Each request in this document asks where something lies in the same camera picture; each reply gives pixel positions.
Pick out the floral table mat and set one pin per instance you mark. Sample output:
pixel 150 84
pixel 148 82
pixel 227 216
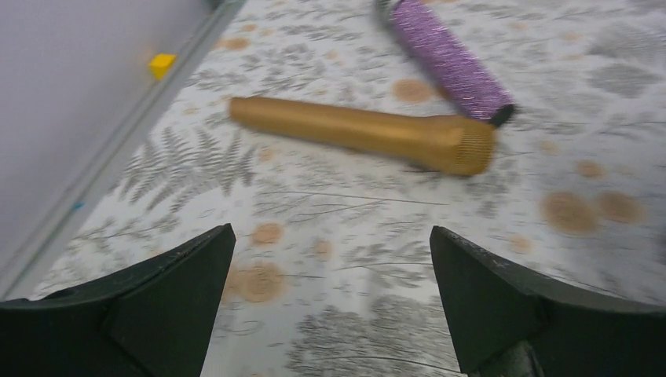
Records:
pixel 331 274

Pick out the gold toy microphone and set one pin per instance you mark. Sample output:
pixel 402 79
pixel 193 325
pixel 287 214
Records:
pixel 450 144

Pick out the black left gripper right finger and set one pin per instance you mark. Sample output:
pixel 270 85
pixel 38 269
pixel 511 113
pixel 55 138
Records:
pixel 508 320

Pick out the yellow small cube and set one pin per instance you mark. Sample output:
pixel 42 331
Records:
pixel 160 65

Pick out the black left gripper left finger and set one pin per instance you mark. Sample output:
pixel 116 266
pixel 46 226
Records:
pixel 154 318

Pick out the purple glitter toy microphone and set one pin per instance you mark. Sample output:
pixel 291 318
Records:
pixel 472 88

